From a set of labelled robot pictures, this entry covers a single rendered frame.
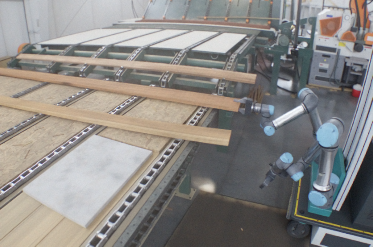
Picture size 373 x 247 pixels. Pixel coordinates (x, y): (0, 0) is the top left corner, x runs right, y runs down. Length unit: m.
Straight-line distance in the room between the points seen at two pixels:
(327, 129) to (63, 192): 1.38
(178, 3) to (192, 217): 6.63
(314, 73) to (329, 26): 1.05
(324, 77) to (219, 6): 3.56
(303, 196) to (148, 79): 2.04
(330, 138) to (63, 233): 1.35
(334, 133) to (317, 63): 4.28
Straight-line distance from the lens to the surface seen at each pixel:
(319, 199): 1.58
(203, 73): 2.52
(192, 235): 2.02
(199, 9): 7.36
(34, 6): 7.48
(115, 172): 1.33
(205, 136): 1.49
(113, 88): 2.35
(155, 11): 7.87
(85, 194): 1.24
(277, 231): 2.15
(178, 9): 7.57
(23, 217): 1.30
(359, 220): 1.96
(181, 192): 2.33
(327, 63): 5.60
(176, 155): 1.43
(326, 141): 1.38
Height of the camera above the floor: 1.67
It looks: 25 degrees down
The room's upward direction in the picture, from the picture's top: straight up
